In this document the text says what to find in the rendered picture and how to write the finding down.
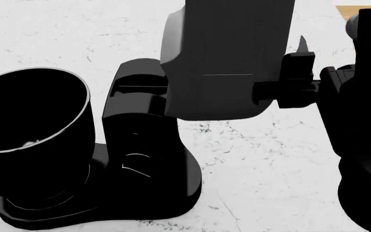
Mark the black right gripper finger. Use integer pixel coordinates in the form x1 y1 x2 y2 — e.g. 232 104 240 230
281 35 317 82
252 81 317 109

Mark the black coffee machine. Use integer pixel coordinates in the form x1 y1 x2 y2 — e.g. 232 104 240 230
0 57 203 229

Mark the black cup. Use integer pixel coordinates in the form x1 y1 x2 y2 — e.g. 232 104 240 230
0 66 97 202

